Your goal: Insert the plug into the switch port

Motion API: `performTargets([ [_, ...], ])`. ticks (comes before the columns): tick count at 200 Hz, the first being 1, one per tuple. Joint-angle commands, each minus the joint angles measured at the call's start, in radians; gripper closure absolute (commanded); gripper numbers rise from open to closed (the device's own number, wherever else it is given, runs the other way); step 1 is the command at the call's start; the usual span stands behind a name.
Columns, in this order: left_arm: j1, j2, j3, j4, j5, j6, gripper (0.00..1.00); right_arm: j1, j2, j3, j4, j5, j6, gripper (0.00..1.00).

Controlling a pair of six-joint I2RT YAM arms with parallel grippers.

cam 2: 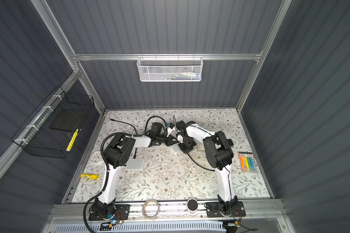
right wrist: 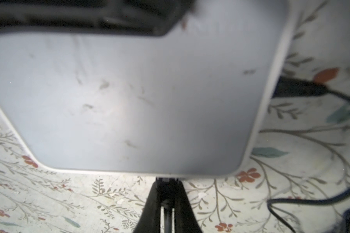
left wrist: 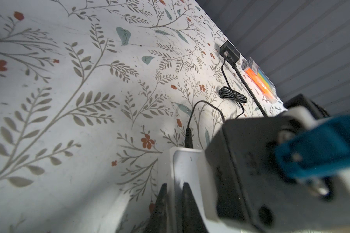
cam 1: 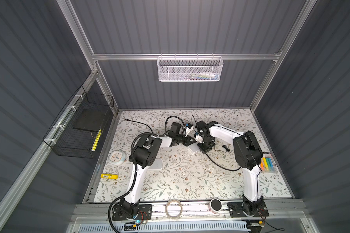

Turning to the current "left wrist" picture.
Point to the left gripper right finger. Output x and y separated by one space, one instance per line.
192 221

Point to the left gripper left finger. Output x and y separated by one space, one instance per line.
158 220

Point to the white network switch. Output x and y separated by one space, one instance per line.
175 167

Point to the pack of coloured markers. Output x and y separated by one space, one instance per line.
256 74

